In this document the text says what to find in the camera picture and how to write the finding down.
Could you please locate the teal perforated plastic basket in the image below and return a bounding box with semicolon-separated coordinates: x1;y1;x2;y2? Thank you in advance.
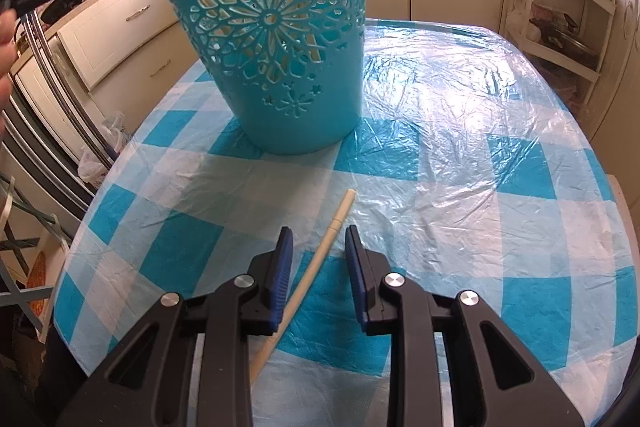
169;0;366;155

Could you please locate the person left hand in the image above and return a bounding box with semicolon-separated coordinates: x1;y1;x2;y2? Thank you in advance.
0;9;17;134

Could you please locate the white plastic bag left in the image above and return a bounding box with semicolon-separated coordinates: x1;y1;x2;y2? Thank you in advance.
77;110;132;188

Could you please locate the cream cabinets right side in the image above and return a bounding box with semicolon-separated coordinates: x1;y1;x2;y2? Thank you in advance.
579;0;638;182

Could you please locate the blue checkered tablecloth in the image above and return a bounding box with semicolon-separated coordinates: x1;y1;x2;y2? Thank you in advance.
54;20;638;425

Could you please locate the cream cabinet drawers left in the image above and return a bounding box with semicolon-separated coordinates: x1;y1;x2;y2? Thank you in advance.
46;0;198;134

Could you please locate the black wok pan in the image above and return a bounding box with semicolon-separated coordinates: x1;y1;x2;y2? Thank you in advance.
40;0;84;25

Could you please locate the cream chopstick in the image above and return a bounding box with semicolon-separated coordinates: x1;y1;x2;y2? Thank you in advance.
250;188;356;386

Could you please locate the white shelf rack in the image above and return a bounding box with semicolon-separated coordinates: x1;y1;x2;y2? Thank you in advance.
500;0;616;107

